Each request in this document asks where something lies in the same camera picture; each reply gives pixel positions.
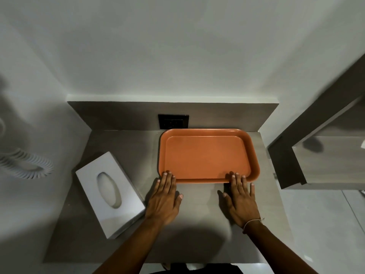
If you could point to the person's right hand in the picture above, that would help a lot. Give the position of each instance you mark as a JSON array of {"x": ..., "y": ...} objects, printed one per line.
[{"x": 242, "y": 208}]

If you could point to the person's left hand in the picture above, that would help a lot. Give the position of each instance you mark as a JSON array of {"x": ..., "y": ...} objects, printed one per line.
[{"x": 164, "y": 204}]

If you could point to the person's right thumb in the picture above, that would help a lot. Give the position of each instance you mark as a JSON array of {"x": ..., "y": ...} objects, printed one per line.
[{"x": 228, "y": 201}]

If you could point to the person's left little finger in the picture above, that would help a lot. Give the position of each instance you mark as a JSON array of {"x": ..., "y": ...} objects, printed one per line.
[{"x": 156, "y": 188}]

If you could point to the person's left thumb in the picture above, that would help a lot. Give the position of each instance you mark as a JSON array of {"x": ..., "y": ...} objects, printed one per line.
[{"x": 178, "y": 202}]

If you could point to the person's right middle finger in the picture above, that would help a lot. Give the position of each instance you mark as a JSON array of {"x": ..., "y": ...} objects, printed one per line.
[{"x": 238, "y": 184}]

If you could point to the person's right little finger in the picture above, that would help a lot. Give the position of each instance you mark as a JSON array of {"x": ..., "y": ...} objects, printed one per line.
[{"x": 251, "y": 192}]

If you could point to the person's left middle finger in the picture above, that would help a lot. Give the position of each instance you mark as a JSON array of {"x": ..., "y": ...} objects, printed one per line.
[{"x": 168, "y": 183}]

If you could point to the person's right forearm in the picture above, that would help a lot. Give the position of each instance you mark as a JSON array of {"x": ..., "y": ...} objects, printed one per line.
[{"x": 279, "y": 249}]

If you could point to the person's left forearm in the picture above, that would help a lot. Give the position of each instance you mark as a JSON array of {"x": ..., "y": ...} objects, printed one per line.
[{"x": 125, "y": 249}]

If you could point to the orange plastic tray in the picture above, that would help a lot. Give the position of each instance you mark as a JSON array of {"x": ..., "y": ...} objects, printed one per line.
[{"x": 205, "y": 155}]

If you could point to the white tissue box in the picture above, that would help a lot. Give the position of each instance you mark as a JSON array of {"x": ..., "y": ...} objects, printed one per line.
[{"x": 91, "y": 196}]

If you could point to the grey wooden backsplash panel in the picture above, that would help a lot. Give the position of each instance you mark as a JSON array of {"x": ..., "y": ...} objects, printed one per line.
[{"x": 119, "y": 115}]

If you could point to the grey wooden cabinet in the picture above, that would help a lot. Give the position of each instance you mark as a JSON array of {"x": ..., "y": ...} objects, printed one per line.
[{"x": 322, "y": 134}]

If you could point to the black wall socket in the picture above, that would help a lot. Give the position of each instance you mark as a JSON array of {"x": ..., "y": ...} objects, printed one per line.
[{"x": 173, "y": 121}]

